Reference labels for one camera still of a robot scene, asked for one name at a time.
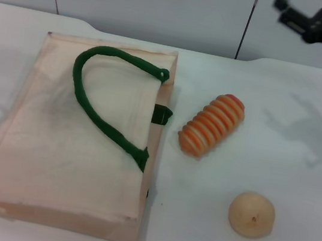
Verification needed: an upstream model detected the beige round pear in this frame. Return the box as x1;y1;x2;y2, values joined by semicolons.
224;188;279;241

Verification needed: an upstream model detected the orange striped bread roll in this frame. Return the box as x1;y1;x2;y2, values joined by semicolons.
174;86;249;165

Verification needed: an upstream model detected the white handbag with green handles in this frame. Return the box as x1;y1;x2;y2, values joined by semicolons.
0;23;183;241

